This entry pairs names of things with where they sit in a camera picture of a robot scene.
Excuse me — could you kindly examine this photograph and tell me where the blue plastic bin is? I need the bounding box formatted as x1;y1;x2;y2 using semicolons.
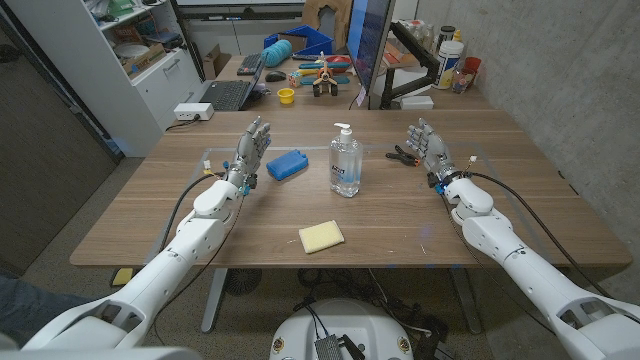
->
263;24;335;56

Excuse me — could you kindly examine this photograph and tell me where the yellow sponge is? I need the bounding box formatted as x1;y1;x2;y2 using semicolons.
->
298;219;346;255

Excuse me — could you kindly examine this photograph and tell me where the person leg in jeans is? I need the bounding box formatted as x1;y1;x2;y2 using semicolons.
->
0;272;94;347

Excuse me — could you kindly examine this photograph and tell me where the black orange spring clamp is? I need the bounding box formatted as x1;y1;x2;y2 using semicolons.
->
385;144;421;168

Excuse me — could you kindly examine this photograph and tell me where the large white canister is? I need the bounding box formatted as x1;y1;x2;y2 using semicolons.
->
433;40;465;91

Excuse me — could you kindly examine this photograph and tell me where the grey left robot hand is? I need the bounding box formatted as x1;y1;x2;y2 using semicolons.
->
223;116;273;189

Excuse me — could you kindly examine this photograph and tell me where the red cup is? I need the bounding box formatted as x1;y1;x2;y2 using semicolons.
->
462;56;483;87

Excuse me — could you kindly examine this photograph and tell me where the clear pump dispenser bottle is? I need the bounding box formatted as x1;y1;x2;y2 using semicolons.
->
328;122;365;199

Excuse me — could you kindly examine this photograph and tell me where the flat white box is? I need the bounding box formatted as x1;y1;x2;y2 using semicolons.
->
399;95;435;111

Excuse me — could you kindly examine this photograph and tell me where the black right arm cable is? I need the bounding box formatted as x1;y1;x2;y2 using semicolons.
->
463;171;612;300

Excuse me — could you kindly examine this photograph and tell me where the black laptop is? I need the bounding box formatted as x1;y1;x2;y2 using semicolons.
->
198;59;266;112

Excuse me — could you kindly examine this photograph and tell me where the white power strip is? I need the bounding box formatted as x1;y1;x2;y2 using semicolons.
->
173;102;215;122

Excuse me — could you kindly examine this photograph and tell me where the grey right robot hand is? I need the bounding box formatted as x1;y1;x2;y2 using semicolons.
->
405;118;459;184

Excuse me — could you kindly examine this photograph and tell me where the white shelf cabinet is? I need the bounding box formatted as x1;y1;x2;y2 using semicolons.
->
4;0;209;159

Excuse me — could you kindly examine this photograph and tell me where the wooden toy airplane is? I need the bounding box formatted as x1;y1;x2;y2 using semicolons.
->
298;51;352;98

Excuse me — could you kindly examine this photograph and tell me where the clear glass jar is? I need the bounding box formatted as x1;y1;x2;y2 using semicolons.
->
452;68;476;95

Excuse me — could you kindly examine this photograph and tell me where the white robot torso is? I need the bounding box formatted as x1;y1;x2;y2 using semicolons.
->
269;298;415;360

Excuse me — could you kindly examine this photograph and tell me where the black keyboard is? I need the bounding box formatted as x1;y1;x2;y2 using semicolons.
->
236;52;263;77

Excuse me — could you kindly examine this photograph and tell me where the round black floor fan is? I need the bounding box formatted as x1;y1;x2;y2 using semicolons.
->
223;268;263;297

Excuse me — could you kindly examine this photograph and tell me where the yellow floor pad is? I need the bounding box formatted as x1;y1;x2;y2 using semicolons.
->
110;267;135;287

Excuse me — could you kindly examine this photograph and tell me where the teal yarn ball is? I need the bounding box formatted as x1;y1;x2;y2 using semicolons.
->
260;39;294;69

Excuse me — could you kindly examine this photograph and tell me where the computer monitor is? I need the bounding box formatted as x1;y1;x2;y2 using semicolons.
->
346;0;396;110

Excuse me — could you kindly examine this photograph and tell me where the open cardboard box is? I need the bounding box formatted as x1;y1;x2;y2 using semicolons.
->
202;43;232;80

